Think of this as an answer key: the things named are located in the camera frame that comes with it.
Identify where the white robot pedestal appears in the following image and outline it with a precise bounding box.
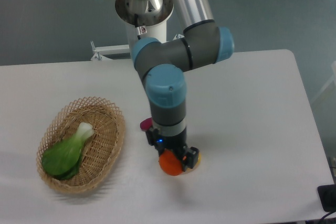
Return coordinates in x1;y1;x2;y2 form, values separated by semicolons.
90;0;186;61

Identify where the white frame at right edge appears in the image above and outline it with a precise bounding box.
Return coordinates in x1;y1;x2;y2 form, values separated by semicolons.
310;61;335;109

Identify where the purple sweet potato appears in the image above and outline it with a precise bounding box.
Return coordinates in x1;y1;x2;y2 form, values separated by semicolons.
140;118;152;132

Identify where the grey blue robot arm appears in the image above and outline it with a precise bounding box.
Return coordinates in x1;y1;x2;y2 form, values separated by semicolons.
115;0;234;176

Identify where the woven wicker basket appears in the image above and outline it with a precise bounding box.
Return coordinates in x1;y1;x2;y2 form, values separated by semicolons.
36;97;125;194

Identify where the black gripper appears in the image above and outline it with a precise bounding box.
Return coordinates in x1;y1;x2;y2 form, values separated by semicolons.
145;127;200;171

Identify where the green bok choy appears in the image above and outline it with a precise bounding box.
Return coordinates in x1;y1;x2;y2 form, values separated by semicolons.
41;122;94;180

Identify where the black device at table edge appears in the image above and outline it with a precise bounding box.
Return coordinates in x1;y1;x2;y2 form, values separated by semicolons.
317;184;335;212

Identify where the orange fruit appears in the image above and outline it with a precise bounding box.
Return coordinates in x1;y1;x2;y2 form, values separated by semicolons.
159;150;183;176

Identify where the yellow mango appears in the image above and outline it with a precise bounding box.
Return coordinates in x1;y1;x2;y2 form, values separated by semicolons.
184;153;202;174

